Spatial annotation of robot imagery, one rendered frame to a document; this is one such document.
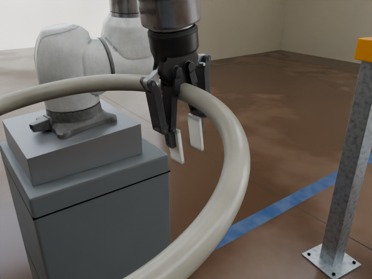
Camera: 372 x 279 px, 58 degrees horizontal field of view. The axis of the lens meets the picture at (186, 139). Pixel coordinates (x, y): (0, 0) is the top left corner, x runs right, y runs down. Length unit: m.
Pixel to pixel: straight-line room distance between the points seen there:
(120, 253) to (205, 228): 0.81
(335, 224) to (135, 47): 1.24
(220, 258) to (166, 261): 1.54
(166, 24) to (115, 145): 0.55
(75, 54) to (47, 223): 0.43
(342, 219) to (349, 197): 0.12
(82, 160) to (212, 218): 0.67
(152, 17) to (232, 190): 0.27
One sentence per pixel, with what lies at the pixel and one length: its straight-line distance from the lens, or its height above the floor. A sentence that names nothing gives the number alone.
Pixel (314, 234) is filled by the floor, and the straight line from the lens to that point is 2.07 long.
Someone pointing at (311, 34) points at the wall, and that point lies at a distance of 7.44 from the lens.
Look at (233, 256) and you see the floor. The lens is 1.84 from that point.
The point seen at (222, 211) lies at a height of 1.07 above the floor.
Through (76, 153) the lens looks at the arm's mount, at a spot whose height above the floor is 0.86.
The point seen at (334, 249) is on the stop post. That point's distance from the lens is 1.83.
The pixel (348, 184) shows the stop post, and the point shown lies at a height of 0.47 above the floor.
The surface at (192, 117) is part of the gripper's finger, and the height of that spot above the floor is 1.04.
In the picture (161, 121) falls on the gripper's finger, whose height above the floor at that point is 1.06.
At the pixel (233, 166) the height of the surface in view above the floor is 1.08.
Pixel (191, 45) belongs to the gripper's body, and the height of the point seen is 1.18.
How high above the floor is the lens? 1.25
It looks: 24 degrees down
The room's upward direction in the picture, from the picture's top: straight up
